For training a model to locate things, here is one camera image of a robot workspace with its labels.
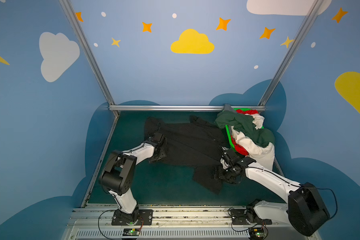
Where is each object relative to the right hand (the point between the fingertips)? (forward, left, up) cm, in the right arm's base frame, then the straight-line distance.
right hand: (218, 177), depth 84 cm
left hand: (+13, +36, -2) cm, 38 cm away
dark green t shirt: (+37, -21, +5) cm, 43 cm away
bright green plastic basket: (+20, -10, +4) cm, 22 cm away
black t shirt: (+27, +14, -4) cm, 31 cm away
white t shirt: (+14, -27, +3) cm, 31 cm away
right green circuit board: (-25, -17, -5) cm, 30 cm away
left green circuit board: (-28, +44, -3) cm, 53 cm away
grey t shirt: (+52, -11, +7) cm, 54 cm away
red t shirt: (+16, -13, +5) cm, 21 cm away
